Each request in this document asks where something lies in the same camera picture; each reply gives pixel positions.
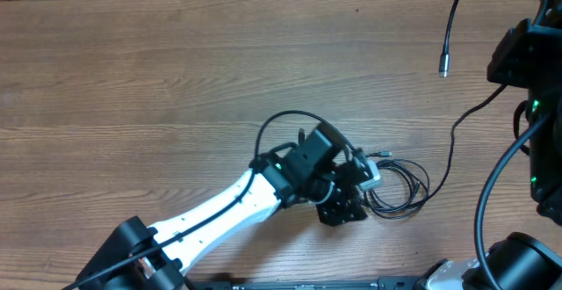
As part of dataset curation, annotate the black USB-A cable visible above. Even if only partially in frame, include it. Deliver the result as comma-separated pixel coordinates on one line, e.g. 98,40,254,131
357,151,431,220

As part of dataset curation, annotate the black round plug cable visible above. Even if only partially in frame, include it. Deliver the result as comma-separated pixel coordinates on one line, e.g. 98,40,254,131
421,0,508,203

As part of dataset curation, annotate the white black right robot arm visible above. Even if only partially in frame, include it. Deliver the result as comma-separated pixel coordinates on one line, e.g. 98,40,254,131
417,0,561,289

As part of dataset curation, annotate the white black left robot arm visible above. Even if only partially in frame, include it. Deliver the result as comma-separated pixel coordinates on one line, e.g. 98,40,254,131
72,123,381,289

